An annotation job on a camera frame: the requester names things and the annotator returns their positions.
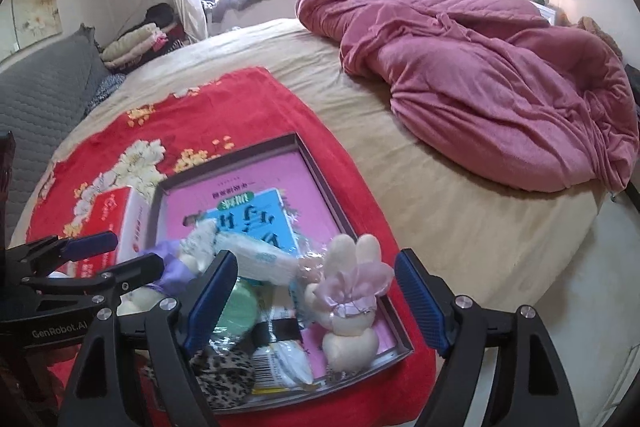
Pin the leopard print scrunchie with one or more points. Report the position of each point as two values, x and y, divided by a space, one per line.
225 372

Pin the cream plush bunny purple bow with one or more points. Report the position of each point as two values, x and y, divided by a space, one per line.
350 342

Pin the green egg sponge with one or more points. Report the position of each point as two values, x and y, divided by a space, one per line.
240 307

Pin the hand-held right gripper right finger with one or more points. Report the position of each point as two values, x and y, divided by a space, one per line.
420 302

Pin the dark-rimmed pink tray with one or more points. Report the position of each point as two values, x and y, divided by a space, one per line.
320 187

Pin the red floral blanket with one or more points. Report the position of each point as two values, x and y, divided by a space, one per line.
425 207
240 107

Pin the pile of folded clothes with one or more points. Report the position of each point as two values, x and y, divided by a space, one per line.
135 42

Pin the mauve quilt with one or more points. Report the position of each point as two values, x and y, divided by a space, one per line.
500 82

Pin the blue patterned cushion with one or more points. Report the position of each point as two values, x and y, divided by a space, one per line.
107 89

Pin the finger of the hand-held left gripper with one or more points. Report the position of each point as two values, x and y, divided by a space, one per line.
90 244
130 272

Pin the yellow white tube packet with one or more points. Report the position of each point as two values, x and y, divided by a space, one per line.
285 362

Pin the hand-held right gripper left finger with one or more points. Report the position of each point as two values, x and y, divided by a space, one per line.
210 302

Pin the cream plush toy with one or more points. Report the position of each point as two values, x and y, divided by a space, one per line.
137 302

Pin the teal tissue packet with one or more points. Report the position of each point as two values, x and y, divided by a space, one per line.
260 262

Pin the white dotted fluffy cloth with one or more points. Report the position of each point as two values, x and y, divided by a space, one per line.
200 242

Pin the clear crinkled plastic bag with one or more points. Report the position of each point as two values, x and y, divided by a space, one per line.
312 269

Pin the brown fluffy toy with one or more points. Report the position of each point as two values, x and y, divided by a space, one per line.
597 32

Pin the red and white carton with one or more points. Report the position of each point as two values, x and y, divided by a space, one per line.
125 217

